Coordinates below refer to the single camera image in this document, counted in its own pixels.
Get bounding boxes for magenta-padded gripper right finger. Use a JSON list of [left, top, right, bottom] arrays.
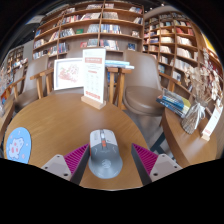
[[130, 143, 184, 186]]

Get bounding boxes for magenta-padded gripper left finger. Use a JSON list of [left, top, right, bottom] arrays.
[[40, 143, 91, 186]]

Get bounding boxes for grey computer mouse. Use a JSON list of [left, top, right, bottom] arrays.
[[87, 128, 124, 180]]

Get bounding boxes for round blue mouse pad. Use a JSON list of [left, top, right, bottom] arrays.
[[5, 126, 33, 165]]

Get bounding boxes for round wooden side table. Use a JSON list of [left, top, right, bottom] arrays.
[[161, 107, 218, 169], [0, 99, 16, 141]]

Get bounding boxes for glass vase with beige flowers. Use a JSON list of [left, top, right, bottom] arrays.
[[180, 49, 218, 135]]

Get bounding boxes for stack of books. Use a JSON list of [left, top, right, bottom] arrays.
[[155, 88, 192, 118]]

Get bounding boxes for small white table sign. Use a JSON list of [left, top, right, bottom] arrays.
[[201, 103, 224, 142]]

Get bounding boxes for white sign on wooden base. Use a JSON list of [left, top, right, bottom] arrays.
[[80, 47, 107, 111]]

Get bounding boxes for white framed pink print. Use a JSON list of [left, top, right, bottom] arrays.
[[53, 57, 84, 92]]

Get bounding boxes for light blue books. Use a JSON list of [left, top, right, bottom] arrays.
[[104, 59, 135, 70]]

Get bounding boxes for small distant bookshelf unit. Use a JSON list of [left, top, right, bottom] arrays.
[[6, 46, 26, 73]]

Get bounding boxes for tall wooden bookshelf unit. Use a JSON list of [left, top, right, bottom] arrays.
[[142, 11, 224, 111]]

